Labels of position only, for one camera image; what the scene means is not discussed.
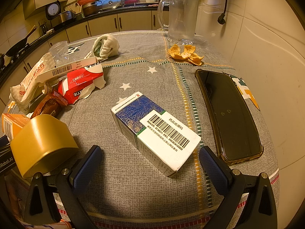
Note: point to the red torn paper box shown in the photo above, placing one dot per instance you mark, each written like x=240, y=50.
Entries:
x=80, y=83

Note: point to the white printed plastic bag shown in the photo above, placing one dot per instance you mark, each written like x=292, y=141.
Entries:
x=23, y=93

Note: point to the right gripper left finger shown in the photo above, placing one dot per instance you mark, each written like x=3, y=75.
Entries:
x=41, y=207

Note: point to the orange peel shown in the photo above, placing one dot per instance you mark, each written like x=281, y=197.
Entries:
x=188, y=54

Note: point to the brown snack wrapper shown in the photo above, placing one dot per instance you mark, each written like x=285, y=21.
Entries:
x=51, y=104

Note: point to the long white barcode box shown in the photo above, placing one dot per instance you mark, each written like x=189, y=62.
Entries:
x=61, y=70

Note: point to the black frying pan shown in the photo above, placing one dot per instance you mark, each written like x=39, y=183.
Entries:
x=20, y=45

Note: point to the clear plastic cup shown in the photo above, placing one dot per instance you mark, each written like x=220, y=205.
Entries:
x=59, y=51

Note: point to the red colander bowl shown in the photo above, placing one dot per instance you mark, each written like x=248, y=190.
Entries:
x=83, y=2

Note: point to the gold tape roll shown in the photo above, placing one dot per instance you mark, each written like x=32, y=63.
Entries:
x=43, y=144

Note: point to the blue white medicine box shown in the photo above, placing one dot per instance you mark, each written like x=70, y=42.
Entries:
x=165, y=141

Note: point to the orange medicine box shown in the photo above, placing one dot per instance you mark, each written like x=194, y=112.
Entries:
x=13, y=123

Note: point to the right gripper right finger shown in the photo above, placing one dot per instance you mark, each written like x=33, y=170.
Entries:
x=260, y=209

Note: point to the glass beer mug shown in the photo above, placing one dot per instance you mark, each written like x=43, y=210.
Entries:
x=182, y=20

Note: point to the black smartphone in case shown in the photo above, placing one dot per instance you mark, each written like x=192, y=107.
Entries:
x=235, y=133

